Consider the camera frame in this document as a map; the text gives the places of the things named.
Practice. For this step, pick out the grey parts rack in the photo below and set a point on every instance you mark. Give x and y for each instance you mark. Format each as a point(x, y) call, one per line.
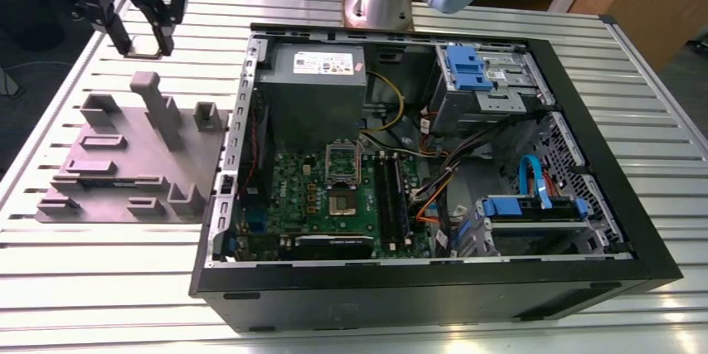
point(194, 163)

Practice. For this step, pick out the black RAM slot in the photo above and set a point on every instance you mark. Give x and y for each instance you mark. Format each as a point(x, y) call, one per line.
point(385, 198)
point(402, 200)

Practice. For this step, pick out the blue plastic drive latch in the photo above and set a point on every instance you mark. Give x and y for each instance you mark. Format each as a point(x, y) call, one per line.
point(467, 70)

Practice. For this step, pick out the green RAM stick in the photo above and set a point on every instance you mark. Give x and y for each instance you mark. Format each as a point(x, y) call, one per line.
point(109, 183)

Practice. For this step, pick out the silver CPU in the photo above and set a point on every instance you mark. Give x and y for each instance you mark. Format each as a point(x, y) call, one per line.
point(145, 56)

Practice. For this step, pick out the hard disk in blue carrier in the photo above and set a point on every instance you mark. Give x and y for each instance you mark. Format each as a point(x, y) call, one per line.
point(506, 207)

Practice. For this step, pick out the wooden cabinet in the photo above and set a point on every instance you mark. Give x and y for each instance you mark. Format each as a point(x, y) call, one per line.
point(653, 6)

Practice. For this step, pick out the CPU socket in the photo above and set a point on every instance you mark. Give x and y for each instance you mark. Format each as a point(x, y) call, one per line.
point(343, 204)

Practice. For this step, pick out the silver metal drive cage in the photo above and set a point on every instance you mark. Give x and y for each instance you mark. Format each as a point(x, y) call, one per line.
point(498, 105)

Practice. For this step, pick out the green motherboard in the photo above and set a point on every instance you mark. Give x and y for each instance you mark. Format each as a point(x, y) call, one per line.
point(354, 227)

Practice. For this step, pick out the silver metal disk bay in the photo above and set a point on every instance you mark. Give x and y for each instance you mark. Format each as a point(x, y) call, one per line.
point(482, 242)

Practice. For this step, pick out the grey power supply unit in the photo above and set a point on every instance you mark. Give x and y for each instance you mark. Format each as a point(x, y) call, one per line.
point(310, 113)

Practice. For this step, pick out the black graphics card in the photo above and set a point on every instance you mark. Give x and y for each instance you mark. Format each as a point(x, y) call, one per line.
point(333, 248)

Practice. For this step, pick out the metal locking lever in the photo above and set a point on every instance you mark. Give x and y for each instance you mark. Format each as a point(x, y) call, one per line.
point(362, 163)

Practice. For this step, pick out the black PC case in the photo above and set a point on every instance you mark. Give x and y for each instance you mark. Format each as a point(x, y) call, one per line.
point(387, 300)

